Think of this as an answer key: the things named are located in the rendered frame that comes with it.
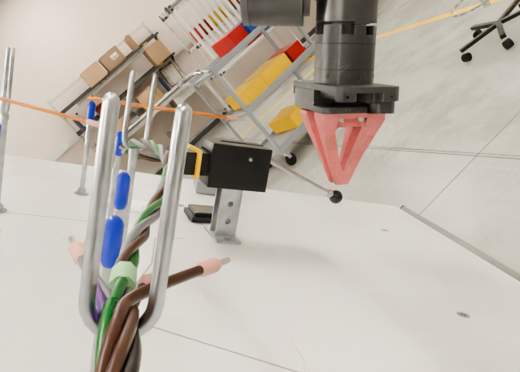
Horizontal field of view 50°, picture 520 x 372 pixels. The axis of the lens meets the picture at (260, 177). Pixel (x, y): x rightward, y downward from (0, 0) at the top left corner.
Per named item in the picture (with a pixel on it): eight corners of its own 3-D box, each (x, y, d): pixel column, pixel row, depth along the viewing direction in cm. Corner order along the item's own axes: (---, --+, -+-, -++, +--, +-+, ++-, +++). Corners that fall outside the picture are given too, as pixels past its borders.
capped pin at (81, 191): (90, 195, 60) (103, 95, 58) (77, 196, 59) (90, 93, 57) (84, 192, 61) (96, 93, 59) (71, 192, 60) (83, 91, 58)
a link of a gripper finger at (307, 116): (326, 196, 51) (331, 93, 49) (295, 179, 58) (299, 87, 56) (391, 191, 54) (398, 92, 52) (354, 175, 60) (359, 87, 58)
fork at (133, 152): (131, 255, 44) (155, 73, 41) (134, 263, 42) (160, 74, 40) (105, 254, 43) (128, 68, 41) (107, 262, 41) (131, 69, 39)
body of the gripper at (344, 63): (336, 108, 49) (340, 20, 47) (291, 97, 58) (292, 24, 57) (400, 107, 51) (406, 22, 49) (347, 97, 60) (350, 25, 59)
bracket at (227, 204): (241, 244, 52) (250, 192, 51) (216, 243, 51) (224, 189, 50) (227, 229, 56) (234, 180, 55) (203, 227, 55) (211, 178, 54)
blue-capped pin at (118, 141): (118, 228, 50) (131, 133, 49) (101, 227, 50) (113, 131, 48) (117, 223, 51) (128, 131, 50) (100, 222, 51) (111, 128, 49)
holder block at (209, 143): (265, 192, 51) (273, 150, 51) (206, 187, 49) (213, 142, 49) (251, 182, 55) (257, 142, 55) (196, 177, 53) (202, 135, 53)
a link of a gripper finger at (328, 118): (319, 192, 53) (324, 91, 51) (290, 175, 59) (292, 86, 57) (383, 187, 55) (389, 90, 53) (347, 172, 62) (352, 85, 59)
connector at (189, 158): (223, 176, 50) (226, 155, 50) (171, 173, 48) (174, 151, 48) (210, 169, 53) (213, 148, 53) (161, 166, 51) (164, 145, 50)
